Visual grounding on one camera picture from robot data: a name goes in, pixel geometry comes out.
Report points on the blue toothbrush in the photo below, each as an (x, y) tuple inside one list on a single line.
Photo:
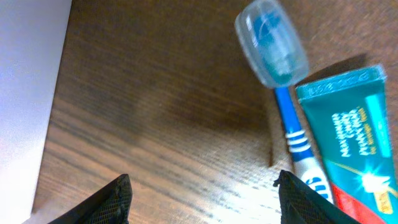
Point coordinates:
[(275, 54)]

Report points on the pink cardboard box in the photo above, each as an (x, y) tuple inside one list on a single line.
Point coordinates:
[(32, 40)]

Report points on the small toothpaste tube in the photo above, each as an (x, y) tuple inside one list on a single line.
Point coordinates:
[(347, 114)]

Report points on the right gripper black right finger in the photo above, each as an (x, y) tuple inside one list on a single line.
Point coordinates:
[(300, 204)]

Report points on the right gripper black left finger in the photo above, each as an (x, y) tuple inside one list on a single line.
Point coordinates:
[(111, 204)]

